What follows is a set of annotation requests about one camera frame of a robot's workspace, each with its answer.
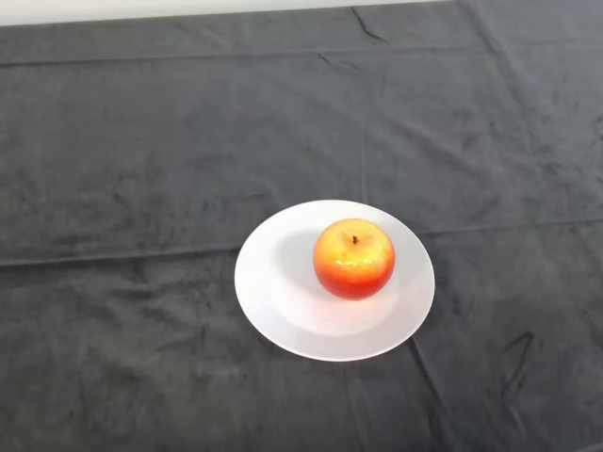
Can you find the red and yellow apple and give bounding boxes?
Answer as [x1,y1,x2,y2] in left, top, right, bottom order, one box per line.
[312,218,397,301]

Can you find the white round plate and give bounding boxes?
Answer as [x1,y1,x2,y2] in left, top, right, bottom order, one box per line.
[234,199,436,363]

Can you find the black cloth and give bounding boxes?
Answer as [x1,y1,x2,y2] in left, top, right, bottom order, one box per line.
[0,0,603,452]

